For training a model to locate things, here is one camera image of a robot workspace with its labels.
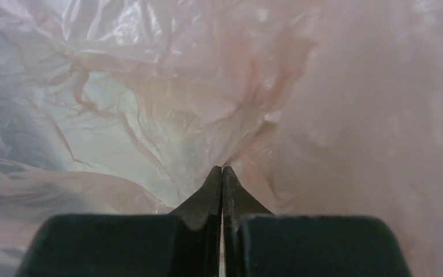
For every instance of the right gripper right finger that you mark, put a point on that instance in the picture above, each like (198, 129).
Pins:
(237, 203)

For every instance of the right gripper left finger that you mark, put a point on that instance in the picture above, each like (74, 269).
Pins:
(197, 240)

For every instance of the pink plastic trash bag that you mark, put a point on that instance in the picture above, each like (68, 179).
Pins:
(321, 107)

